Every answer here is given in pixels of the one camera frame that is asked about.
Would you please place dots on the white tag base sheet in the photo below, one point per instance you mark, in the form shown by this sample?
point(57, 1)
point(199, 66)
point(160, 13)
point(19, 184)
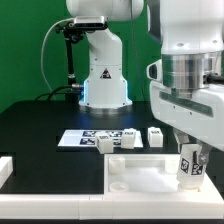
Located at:
point(84, 138)

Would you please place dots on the silver camera on stand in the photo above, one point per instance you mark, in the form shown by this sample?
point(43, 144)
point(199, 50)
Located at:
point(90, 23)

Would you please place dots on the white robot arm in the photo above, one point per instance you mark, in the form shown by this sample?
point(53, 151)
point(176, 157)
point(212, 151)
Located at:
point(186, 85)

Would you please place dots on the black camera stand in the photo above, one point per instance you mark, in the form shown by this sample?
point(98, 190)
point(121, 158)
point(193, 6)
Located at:
point(71, 36)

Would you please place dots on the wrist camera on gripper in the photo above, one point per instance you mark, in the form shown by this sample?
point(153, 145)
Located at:
point(154, 71)

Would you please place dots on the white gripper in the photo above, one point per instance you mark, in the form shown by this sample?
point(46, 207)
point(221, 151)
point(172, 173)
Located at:
point(201, 117)

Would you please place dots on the white obstacle fence bar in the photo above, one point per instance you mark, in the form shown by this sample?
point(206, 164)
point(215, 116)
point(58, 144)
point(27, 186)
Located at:
point(104, 206)

